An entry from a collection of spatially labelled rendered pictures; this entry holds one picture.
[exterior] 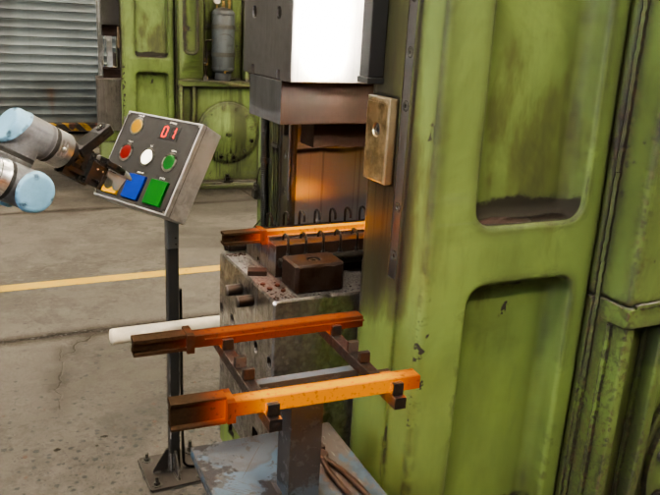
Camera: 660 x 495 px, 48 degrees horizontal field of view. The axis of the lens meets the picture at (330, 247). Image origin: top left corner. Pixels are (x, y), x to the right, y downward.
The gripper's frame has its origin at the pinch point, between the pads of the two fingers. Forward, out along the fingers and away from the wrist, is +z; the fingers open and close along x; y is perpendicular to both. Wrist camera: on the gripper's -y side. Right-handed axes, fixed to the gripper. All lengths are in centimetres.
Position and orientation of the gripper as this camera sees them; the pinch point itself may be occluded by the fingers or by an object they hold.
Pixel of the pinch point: (128, 175)
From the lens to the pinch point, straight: 206.0
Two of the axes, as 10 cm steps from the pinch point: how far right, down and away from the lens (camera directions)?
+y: -3.6, 9.2, -1.2
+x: 7.7, 2.2, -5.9
